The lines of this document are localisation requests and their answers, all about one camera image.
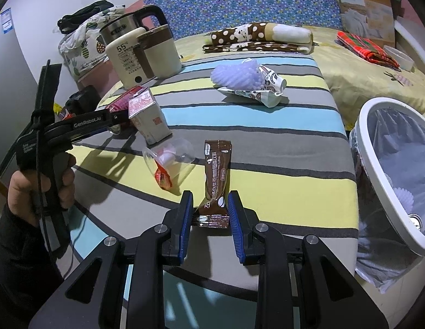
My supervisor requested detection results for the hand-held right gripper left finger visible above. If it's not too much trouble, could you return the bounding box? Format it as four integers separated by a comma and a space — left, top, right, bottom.
27, 190, 194, 329

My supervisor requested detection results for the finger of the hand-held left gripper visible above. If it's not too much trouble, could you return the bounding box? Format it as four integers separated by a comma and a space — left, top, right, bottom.
104, 107, 131, 126

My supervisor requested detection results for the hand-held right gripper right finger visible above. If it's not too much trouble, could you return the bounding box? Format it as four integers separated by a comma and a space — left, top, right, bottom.
227, 190, 396, 329

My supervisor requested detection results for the pink milk carton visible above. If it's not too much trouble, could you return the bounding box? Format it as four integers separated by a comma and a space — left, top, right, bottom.
106, 86, 172, 145

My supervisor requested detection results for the brown sachet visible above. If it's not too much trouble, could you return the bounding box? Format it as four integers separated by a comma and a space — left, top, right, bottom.
193, 139, 232, 229

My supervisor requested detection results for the white trash bin with liner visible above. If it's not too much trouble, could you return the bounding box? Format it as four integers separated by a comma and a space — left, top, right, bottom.
349, 97, 425, 293

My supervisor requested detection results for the person's left forearm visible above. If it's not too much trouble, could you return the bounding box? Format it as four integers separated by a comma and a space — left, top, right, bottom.
0, 204, 74, 329

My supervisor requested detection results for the person's left hand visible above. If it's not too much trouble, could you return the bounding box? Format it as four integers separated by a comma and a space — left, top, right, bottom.
6, 154, 77, 228

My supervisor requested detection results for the pink storage box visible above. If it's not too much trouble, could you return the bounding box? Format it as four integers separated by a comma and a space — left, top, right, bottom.
77, 60, 127, 91

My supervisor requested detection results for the red snack wrapper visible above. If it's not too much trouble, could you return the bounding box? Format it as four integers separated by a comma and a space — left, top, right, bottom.
153, 165, 174, 191

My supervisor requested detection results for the steel and cream electric kettle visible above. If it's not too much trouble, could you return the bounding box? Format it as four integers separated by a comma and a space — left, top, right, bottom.
99, 4, 167, 90

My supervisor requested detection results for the clear plastic cup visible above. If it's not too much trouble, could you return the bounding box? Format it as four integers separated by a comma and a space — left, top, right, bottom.
143, 137, 195, 191

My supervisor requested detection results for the pineapple print bedding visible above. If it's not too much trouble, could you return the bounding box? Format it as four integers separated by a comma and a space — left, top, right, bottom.
58, 5, 127, 83

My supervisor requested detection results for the cream mug with brown lid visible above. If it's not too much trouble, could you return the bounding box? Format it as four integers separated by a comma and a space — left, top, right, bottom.
135, 24, 183, 79

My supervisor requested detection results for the striped tablecloth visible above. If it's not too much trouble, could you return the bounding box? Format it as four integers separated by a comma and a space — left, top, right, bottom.
63, 53, 358, 329

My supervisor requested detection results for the black cloth bundle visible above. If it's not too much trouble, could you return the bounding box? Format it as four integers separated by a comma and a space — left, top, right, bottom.
58, 1, 115, 35

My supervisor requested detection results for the blue label sticker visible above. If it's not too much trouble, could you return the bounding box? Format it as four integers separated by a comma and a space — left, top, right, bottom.
1, 8, 13, 35

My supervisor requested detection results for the brown polka dot blanket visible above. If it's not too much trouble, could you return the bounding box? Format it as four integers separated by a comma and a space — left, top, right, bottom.
203, 21, 314, 55

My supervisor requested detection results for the brown patterned paper cup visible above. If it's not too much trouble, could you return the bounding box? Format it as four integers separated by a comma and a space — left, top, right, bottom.
217, 64, 287, 108

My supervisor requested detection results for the blue floral headboard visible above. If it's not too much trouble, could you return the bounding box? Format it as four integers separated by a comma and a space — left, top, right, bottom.
135, 0, 345, 42

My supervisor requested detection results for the yellow bed sheet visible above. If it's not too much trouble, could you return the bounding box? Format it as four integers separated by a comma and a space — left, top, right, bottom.
173, 24, 425, 131

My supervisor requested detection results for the red plaid cloth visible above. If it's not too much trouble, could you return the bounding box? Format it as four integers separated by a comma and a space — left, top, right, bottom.
336, 31, 401, 71

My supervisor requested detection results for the clear plastic container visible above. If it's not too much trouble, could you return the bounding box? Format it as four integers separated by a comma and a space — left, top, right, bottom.
384, 45, 414, 72

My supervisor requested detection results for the white quilt package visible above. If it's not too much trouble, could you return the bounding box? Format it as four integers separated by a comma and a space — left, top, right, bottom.
330, 0, 369, 33

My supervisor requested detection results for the brown cardboard box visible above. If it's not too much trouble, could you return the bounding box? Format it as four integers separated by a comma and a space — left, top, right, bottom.
358, 0, 397, 49

